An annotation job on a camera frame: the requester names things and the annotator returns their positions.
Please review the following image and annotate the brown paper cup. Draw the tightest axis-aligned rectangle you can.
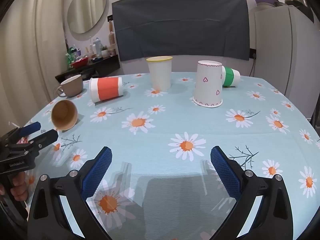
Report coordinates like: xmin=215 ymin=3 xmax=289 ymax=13
xmin=51 ymin=99 xmax=79 ymax=131

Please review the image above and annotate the beige curtain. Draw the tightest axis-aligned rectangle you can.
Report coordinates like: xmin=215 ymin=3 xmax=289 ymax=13
xmin=0 ymin=0 xmax=68 ymax=133

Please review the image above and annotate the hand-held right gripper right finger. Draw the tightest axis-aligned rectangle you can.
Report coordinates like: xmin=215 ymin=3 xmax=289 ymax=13
xmin=210 ymin=145 xmax=294 ymax=240

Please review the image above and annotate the red bowl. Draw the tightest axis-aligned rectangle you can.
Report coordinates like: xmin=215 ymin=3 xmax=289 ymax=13
xmin=70 ymin=57 xmax=90 ymax=69

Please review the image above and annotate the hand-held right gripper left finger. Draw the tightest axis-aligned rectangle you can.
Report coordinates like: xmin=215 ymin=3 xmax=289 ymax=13
xmin=27 ymin=146 xmax=113 ymax=240

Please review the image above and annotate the dark side table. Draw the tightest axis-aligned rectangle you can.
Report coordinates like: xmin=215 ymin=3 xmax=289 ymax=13
xmin=55 ymin=54 xmax=121 ymax=82

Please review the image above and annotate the blue daisy print tablecloth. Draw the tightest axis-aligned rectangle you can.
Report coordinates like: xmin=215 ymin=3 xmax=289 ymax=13
xmin=5 ymin=71 xmax=320 ymax=240

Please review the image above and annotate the person's left hand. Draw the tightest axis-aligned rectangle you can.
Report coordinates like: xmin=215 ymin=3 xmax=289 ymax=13
xmin=0 ymin=172 xmax=28 ymax=202

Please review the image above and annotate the orange banded paper cup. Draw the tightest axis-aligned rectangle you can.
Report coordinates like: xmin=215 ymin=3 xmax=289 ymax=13
xmin=89 ymin=77 xmax=124 ymax=104

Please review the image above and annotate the white bottle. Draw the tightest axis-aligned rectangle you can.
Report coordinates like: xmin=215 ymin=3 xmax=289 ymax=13
xmin=93 ymin=37 xmax=102 ymax=56

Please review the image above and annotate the white paper cup with hearts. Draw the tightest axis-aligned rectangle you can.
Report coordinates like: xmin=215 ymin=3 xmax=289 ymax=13
xmin=192 ymin=60 xmax=223 ymax=108

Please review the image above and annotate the white cup with yellow rim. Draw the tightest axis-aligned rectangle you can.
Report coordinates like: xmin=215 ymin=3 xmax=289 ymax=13
xmin=146 ymin=56 xmax=173 ymax=91

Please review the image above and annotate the oval wall mirror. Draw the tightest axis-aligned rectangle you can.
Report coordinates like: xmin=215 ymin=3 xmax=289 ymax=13
xmin=67 ymin=0 xmax=107 ymax=34

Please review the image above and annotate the dark grey cloth cover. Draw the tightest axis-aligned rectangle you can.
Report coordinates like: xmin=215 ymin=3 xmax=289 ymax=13
xmin=111 ymin=0 xmax=251 ymax=62

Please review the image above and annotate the white refrigerator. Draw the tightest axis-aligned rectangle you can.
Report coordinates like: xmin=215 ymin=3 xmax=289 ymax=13
xmin=250 ymin=4 xmax=319 ymax=122

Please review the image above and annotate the green banded paper cup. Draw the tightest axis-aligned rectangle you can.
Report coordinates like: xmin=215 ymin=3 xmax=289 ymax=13
xmin=221 ymin=66 xmax=241 ymax=88

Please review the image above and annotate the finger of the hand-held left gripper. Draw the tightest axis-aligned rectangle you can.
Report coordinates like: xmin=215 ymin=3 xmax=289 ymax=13
xmin=15 ymin=129 xmax=59 ymax=155
xmin=2 ymin=121 xmax=41 ymax=144

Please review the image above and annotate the brown ceramic mug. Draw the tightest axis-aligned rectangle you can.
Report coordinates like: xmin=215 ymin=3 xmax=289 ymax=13
xmin=56 ymin=74 xmax=84 ymax=98

